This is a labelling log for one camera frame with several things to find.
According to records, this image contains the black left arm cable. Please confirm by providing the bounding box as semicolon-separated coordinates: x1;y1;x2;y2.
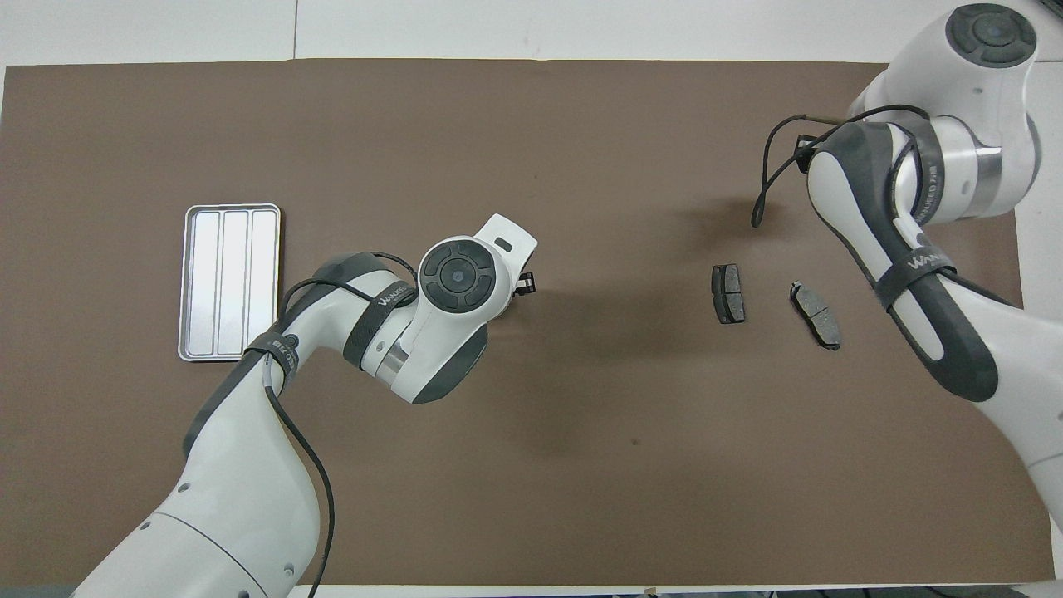
264;252;420;598

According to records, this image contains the brown table mat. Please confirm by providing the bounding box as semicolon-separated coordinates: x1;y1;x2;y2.
0;60;1056;586

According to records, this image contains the dark grey rectangular brake pad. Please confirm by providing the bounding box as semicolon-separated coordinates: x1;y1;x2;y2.
711;263;746;325

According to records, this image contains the dark grey curved brake pad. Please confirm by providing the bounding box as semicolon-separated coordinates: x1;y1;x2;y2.
789;281;842;351

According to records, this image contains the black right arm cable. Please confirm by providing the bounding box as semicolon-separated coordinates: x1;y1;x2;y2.
752;104;931;229

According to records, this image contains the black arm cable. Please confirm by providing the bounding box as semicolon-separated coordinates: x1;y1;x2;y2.
752;104;931;229
264;252;420;598

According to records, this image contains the grey metal tray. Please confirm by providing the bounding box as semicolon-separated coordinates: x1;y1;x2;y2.
178;203;282;363

